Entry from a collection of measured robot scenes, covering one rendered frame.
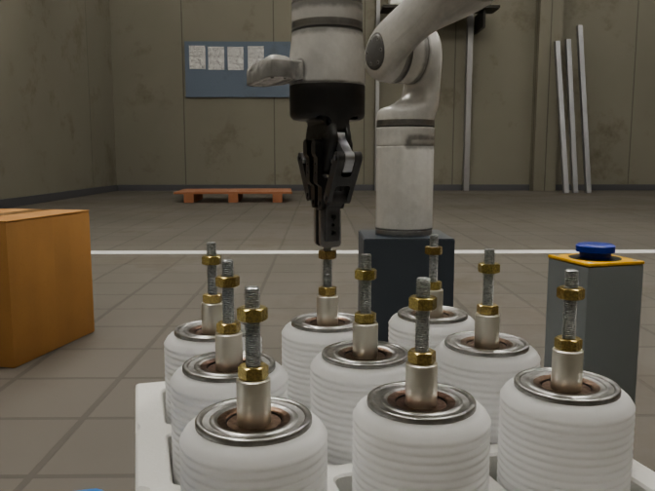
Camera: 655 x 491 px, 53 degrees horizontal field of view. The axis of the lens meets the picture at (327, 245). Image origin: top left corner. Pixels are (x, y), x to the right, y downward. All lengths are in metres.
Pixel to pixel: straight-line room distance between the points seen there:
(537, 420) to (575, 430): 0.03
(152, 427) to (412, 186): 0.57
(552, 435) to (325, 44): 0.39
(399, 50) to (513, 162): 8.37
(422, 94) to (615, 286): 0.46
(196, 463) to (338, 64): 0.38
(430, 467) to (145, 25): 9.09
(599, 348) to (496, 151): 8.57
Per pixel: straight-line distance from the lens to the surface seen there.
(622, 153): 9.87
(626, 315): 0.77
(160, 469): 0.56
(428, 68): 1.07
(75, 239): 1.64
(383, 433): 0.45
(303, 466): 0.42
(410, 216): 1.04
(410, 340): 0.70
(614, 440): 0.52
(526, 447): 0.51
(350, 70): 0.65
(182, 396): 0.54
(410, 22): 0.99
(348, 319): 0.70
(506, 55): 9.41
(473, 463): 0.46
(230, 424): 0.45
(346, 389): 0.55
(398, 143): 1.03
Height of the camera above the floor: 0.42
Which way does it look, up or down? 7 degrees down
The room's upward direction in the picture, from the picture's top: straight up
